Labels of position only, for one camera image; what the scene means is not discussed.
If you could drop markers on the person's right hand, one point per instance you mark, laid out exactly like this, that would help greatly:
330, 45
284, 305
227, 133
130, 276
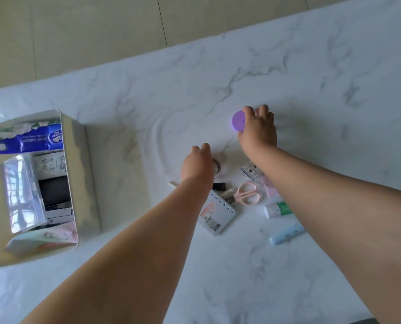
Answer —
258, 131

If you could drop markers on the person's left hand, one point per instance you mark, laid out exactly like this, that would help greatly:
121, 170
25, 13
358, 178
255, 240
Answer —
198, 165

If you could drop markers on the pale green tape roll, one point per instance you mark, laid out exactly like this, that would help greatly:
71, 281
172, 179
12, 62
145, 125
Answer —
217, 165

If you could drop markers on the purple round disc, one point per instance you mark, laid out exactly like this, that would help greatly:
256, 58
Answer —
237, 121

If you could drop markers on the black binder clip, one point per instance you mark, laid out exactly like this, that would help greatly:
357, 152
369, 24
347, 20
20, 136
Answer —
219, 186

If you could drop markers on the white card black squares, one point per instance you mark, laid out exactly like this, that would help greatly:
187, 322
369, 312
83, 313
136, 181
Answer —
251, 170

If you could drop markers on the small spiral notebook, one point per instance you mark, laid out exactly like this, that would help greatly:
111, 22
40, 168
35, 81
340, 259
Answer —
217, 214

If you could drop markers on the pink round pad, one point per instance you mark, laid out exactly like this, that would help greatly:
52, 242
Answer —
269, 188

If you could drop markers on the pink scissors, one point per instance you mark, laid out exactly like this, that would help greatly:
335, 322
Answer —
251, 197

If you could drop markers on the green white glue stick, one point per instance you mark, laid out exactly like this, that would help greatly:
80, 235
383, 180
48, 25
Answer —
276, 210

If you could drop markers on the light blue plastic tool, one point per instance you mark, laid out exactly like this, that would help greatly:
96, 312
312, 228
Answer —
287, 233

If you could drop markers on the cream plastic tray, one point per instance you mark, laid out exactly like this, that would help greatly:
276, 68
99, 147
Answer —
82, 182

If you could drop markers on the black glasses case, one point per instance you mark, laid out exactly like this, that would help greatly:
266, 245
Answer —
55, 190

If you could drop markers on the white printed glasses case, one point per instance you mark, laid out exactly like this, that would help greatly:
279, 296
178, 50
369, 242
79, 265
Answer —
51, 163

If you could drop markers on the white folding phone stand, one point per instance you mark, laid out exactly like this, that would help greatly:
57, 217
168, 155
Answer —
60, 215

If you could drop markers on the pink bunny pouch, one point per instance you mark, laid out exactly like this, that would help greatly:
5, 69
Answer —
45, 237

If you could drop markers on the blue tissue pack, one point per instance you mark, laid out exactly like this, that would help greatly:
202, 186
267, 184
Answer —
28, 141

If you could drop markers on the clear purple pencil case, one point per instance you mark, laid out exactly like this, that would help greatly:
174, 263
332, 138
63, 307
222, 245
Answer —
21, 192

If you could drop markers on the person's left forearm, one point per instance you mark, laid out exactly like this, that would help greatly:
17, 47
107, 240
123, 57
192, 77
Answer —
119, 266

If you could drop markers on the person's right forearm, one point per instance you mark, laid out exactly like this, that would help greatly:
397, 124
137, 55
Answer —
339, 215

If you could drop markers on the white marble table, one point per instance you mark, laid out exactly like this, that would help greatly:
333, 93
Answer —
288, 47

